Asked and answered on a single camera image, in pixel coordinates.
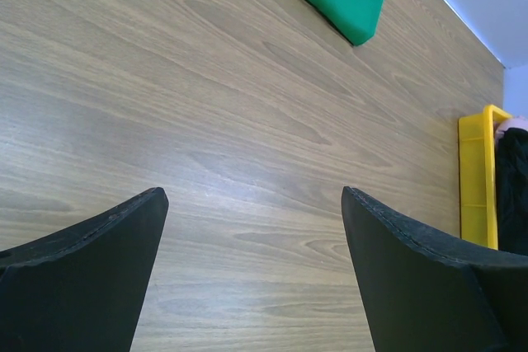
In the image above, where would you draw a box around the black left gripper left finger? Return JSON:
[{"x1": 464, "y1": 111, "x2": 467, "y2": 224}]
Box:
[{"x1": 1, "y1": 187, "x2": 169, "y2": 351}]

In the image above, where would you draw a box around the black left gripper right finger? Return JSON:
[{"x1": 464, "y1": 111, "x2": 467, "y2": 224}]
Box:
[{"x1": 342, "y1": 187, "x2": 527, "y2": 351}]

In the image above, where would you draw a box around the black t shirt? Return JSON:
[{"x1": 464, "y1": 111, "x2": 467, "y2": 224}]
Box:
[{"x1": 496, "y1": 128, "x2": 527, "y2": 256}]

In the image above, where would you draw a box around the yellow plastic bin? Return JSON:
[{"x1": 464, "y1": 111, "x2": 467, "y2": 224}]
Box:
[{"x1": 458, "y1": 105, "x2": 512, "y2": 250}]

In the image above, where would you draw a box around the pink t shirt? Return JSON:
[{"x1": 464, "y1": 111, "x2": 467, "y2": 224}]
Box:
[{"x1": 494, "y1": 117, "x2": 528, "y2": 143}]

